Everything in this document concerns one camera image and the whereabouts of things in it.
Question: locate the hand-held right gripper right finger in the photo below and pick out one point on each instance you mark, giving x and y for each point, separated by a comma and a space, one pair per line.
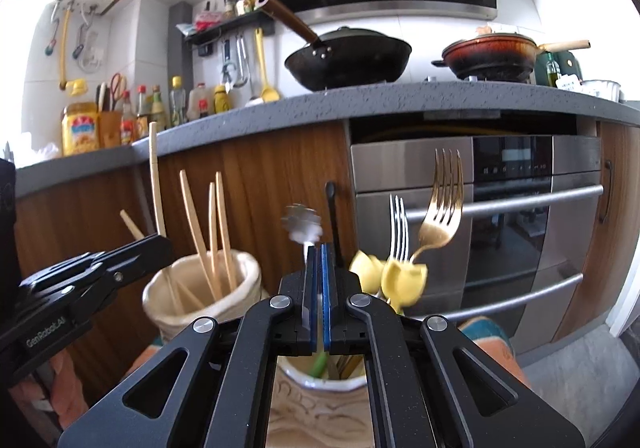
326, 298

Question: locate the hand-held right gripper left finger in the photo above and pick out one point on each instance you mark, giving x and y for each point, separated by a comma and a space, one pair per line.
312, 298

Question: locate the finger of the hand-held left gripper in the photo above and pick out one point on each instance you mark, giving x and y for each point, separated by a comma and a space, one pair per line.
130, 260

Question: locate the cream utensil holder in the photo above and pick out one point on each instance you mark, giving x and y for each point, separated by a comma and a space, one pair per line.
250, 278

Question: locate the wooden chopstick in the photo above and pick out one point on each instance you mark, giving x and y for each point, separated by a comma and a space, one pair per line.
197, 233
213, 238
156, 177
223, 228
132, 225

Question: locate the small silver spoon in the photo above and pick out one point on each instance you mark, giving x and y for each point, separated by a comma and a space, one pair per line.
301, 223

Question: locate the yellow spoon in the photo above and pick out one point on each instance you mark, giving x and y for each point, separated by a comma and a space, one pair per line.
405, 280
367, 270

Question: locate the silver fork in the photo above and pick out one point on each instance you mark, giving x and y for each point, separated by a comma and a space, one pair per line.
399, 245

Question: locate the patterned ceramic utensil holder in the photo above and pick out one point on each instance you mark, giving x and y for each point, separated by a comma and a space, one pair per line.
320, 413

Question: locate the gold fork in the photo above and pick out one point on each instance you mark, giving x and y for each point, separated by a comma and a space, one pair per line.
440, 230

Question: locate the wooden knife block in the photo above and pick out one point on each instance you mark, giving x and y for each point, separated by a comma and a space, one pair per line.
110, 130

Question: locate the red label sauce bottle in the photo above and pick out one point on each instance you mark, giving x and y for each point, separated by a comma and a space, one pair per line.
127, 122

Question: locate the large yellow jar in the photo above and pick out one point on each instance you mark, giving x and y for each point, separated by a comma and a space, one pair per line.
80, 130

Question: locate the white plastic bag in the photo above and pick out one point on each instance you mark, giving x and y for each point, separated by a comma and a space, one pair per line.
42, 150

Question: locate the oil bottle with yellow cap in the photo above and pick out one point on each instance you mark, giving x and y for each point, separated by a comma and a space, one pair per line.
177, 102

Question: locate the clear jug with red cap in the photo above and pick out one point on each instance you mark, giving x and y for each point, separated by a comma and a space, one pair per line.
199, 102

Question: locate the teal orange cloth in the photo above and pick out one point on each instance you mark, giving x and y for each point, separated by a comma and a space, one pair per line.
492, 348

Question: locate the stainless steel oven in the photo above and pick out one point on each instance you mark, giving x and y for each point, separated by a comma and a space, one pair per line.
500, 248

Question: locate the yellow squeeze bottle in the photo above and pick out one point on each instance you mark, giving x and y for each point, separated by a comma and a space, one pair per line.
221, 100

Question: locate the small white bowl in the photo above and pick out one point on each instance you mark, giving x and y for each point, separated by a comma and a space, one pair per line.
253, 100

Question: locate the yellow ladle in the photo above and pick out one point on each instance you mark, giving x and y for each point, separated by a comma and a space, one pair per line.
267, 90

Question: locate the metal peeler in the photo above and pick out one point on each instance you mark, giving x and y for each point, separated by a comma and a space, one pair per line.
227, 70

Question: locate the metal tongs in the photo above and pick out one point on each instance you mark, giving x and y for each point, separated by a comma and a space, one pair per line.
242, 62

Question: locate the red packet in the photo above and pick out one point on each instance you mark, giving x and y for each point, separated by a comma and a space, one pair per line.
207, 21

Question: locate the spice jar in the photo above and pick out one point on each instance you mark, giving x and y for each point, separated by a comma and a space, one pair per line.
229, 2
243, 5

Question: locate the narrow wooden lower cabinet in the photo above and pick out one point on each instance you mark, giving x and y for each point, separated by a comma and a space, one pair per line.
600, 248

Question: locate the gas stove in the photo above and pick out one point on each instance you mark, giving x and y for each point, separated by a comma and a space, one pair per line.
495, 75

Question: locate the red enamel pan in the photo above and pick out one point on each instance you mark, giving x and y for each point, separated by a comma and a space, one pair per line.
487, 55

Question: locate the green olive oil bottle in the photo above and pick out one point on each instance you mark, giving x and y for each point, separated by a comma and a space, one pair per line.
552, 70

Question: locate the green kettle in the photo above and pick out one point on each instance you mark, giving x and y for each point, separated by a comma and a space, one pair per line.
570, 65

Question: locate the white container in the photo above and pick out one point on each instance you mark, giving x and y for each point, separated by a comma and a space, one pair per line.
595, 88

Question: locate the black wall shelf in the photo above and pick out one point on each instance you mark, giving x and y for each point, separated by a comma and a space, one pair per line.
230, 30

